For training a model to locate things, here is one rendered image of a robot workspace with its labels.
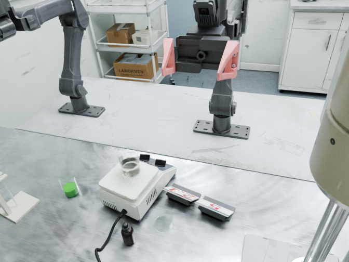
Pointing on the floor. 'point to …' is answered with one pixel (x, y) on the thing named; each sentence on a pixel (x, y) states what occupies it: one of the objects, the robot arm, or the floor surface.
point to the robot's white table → (138, 90)
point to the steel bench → (54, 233)
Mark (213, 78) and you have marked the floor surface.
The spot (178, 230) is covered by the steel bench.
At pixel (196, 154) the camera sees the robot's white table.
